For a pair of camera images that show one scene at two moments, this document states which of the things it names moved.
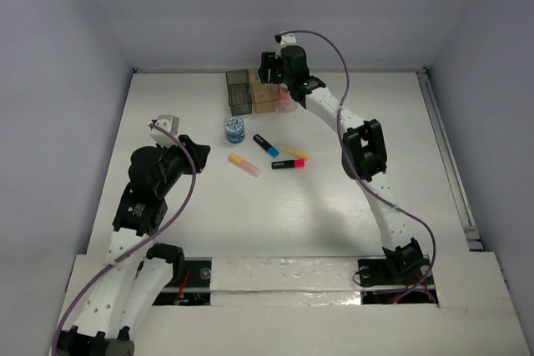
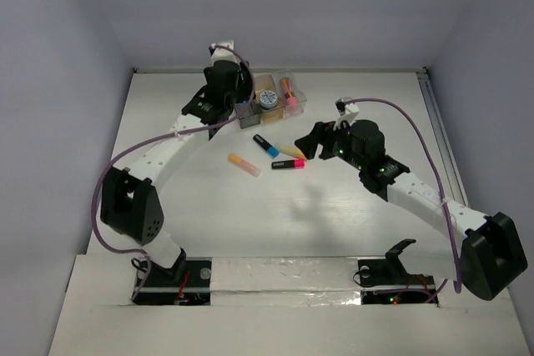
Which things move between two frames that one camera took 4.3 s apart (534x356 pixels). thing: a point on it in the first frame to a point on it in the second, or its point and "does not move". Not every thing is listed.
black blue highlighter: (266, 145) does not move
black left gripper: (193, 152) to (229, 97)
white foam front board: (310, 307) does not move
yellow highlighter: (294, 151) does not move
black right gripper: (269, 60) to (309, 143)
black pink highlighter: (289, 164) does not move
